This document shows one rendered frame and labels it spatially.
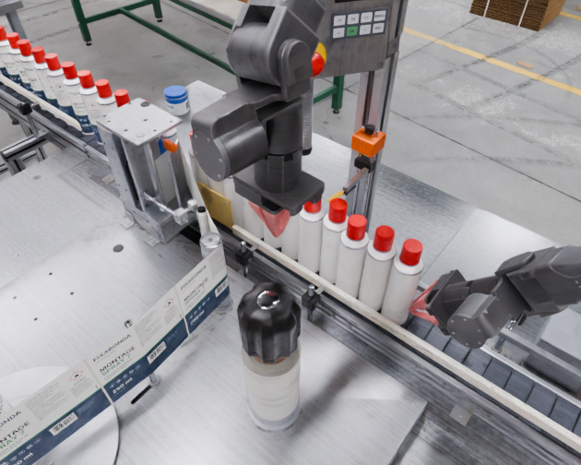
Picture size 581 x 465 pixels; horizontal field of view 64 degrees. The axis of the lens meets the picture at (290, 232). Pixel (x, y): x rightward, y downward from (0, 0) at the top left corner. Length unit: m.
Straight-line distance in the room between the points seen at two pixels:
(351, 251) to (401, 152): 2.06
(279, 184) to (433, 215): 0.74
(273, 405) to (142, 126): 0.57
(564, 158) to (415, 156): 0.87
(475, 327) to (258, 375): 0.30
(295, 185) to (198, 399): 0.44
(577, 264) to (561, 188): 2.29
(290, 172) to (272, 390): 0.32
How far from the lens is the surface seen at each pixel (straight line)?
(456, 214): 1.26
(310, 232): 0.89
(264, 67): 0.48
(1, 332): 1.06
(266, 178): 0.55
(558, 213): 2.76
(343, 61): 0.77
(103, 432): 0.86
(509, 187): 2.80
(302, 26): 0.49
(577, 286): 0.66
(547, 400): 0.95
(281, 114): 0.50
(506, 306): 0.72
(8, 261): 1.26
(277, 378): 0.67
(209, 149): 0.48
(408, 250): 0.78
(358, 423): 0.84
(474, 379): 0.88
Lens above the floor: 1.65
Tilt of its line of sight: 46 degrees down
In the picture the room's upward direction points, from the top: straight up
